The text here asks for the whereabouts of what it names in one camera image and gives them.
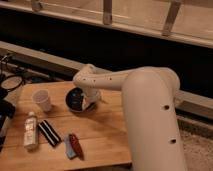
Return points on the blue rectangular block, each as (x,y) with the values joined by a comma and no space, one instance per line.
(69,149)

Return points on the wooden board tabletop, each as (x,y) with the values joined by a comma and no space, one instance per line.
(101,132)

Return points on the round black framed mirror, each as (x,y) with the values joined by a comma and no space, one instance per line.
(12,82)

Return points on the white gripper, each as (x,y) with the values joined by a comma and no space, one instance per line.
(92,96)

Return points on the white plastic cup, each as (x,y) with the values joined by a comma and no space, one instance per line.
(42,99)

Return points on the dark ceramic bowl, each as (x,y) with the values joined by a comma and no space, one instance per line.
(74,99)

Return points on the metal window bracket left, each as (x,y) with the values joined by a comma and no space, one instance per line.
(36,5)

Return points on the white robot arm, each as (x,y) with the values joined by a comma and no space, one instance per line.
(148,95)

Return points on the metal window bracket centre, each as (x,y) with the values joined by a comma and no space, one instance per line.
(107,12)

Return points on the metal window bracket right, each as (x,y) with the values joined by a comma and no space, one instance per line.
(171,17)

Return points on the black device at left edge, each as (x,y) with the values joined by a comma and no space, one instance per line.
(7,111)

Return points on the clear plastic bottle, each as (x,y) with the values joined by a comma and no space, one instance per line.
(31,132)

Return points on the red brown oblong object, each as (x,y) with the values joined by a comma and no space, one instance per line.
(76,146)

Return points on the metal window bracket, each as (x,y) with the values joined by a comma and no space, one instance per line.
(36,5)
(107,12)
(171,17)

